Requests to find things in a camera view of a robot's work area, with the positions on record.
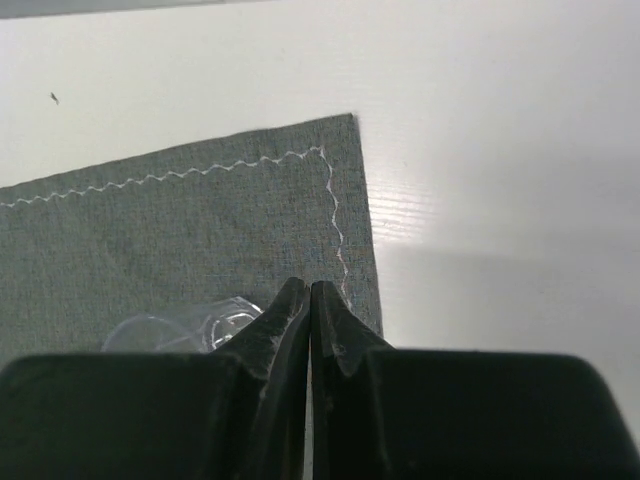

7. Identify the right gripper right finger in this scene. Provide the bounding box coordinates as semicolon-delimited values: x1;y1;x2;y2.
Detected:
310;281;639;479

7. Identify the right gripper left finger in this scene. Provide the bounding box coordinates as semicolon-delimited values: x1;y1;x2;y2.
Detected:
1;278;310;479

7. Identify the grey cloth placemat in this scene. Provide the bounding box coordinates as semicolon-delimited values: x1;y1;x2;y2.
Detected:
1;114;382;361

